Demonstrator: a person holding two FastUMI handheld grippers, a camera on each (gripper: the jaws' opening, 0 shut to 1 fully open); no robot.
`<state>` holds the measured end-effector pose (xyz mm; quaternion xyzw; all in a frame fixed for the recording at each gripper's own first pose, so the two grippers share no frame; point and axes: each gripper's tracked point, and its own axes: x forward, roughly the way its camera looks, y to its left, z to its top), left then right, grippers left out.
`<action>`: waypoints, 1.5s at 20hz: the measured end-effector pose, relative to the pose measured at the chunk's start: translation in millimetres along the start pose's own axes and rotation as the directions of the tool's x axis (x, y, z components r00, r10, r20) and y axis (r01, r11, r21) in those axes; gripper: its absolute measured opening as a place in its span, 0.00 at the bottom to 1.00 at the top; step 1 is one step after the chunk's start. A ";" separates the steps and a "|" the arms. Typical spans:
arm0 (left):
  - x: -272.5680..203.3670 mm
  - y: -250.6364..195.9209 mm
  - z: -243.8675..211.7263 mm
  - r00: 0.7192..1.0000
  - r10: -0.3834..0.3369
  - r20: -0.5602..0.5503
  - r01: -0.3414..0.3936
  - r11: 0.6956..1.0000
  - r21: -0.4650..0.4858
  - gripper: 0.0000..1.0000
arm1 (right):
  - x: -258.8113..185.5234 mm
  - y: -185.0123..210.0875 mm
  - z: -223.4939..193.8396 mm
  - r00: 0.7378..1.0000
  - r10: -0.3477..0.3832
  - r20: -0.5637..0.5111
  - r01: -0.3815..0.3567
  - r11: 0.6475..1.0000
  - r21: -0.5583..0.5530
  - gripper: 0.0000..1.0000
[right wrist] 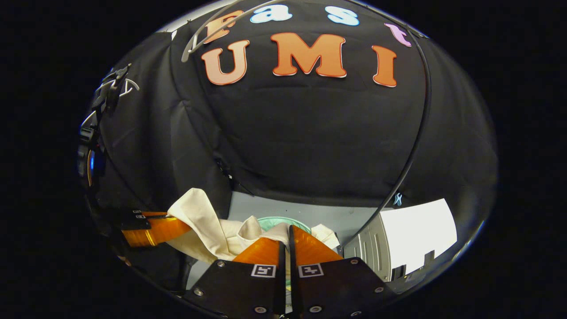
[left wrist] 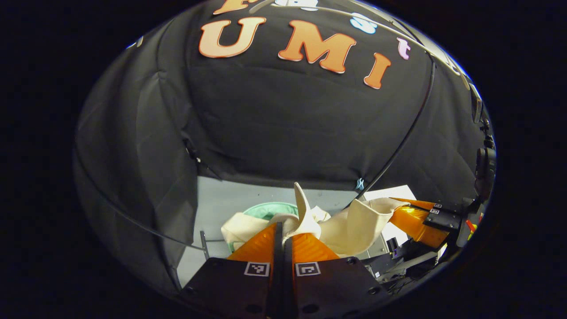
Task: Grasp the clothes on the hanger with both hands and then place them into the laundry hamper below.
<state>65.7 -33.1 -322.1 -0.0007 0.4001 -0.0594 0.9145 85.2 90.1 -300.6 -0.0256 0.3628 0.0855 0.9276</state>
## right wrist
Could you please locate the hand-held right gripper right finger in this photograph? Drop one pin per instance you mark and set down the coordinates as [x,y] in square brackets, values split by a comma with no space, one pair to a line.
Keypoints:
[293,288]

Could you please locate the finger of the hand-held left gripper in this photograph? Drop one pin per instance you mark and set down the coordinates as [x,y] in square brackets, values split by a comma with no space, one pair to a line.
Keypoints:
[159,230]

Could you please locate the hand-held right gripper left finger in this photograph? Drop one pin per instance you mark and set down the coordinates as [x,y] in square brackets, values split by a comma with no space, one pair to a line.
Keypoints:
[281,288]

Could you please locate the cream button shirt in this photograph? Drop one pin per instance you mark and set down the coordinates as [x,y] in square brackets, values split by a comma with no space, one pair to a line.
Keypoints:
[208,230]

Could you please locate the white hanger with hook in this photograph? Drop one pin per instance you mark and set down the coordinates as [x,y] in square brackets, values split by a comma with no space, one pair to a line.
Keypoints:
[190,44]

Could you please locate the black clothes rack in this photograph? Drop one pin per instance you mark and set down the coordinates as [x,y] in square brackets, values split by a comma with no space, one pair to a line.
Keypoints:
[429,102]

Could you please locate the white metal cabinet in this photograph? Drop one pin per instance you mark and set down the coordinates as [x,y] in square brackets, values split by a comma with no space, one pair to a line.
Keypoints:
[416,230]

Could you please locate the pale blue tie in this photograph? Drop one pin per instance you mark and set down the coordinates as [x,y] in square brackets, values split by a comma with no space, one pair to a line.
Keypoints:
[397,199]

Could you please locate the black backdrop cloth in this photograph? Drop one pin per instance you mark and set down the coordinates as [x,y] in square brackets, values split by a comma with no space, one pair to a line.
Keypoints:
[310,133]

